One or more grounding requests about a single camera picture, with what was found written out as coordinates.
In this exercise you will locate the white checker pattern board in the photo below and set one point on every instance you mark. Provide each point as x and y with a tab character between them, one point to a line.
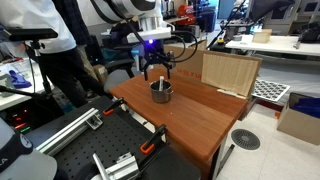
270	90

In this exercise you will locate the white side desk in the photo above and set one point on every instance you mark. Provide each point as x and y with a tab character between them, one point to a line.
10	100

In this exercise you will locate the long white table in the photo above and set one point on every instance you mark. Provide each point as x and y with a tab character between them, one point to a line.
283	47

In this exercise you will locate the black office chair grey seat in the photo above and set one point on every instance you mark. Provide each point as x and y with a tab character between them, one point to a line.
116	80

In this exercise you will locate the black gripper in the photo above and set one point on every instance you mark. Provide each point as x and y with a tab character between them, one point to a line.
156	55

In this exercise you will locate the black stereo camera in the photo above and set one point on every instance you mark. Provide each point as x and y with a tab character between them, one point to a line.
30	34

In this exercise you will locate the round metal floor drain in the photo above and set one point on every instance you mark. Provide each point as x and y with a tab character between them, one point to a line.
245	139

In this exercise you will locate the black tripod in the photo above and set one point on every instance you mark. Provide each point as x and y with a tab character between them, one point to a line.
46	83

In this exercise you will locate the white Franka robot base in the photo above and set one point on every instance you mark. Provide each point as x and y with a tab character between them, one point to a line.
20	166

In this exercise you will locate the small steel pot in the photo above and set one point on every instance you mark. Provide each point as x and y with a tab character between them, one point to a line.
161	96

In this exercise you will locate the black light stand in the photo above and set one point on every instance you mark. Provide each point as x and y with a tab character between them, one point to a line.
226	25

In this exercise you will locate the small brown cardboard box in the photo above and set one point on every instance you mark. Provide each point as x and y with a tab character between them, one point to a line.
100	74

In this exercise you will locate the small wooden box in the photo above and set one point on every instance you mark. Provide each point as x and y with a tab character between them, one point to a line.
262	36

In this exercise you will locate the brown cardboard sheet red print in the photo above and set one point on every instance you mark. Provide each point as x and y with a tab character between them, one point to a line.
230	73

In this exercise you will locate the cardboard box with blue contents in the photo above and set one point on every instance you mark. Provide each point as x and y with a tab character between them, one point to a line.
296	128

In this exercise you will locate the black equipment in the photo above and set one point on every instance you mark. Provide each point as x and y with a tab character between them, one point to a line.
311	33

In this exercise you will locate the black table leg frame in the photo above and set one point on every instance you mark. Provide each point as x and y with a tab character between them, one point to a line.
226	158

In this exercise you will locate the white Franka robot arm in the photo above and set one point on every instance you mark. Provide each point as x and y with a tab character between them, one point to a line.
133	8

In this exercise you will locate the black controller box with lights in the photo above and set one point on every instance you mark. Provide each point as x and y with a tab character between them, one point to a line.
20	121

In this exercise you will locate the red machine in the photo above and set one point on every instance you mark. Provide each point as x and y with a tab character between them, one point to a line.
186	13

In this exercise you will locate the person in dark plaid shirt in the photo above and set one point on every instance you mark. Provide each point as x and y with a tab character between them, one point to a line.
75	20

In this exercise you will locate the person in white shirt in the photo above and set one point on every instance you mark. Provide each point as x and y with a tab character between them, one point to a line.
40	20

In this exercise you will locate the black softbox panel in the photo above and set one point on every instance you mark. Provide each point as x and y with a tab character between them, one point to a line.
266	8

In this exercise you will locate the black perforated platform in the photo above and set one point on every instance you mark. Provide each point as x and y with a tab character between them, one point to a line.
110	140

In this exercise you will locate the aluminium extrusion rail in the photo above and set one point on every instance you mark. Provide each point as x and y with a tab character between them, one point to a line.
120	168
66	131

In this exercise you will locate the blue glove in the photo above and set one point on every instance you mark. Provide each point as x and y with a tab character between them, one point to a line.
18	80

